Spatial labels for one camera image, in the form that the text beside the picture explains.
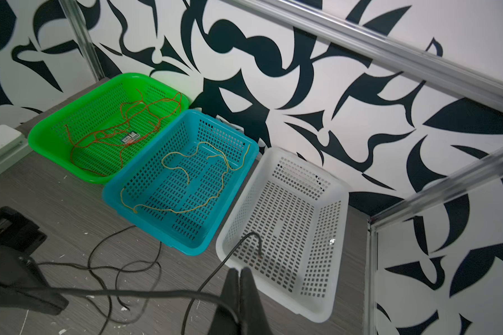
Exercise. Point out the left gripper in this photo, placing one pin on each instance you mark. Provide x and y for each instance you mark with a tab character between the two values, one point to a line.
22	284

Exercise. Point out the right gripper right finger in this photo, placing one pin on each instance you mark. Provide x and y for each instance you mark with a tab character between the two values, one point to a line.
253	320

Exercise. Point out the white plastic basket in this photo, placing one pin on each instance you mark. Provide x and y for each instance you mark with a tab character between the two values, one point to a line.
288	227

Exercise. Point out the white box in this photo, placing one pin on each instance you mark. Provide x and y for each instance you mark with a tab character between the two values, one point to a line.
14	146

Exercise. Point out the teal plastic basket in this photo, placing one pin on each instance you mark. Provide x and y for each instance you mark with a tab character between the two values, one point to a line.
179	187

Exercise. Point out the green plastic basket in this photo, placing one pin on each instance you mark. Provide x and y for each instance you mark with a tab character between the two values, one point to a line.
84	137

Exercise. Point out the small label in green basket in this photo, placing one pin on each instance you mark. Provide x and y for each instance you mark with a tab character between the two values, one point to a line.
130	138

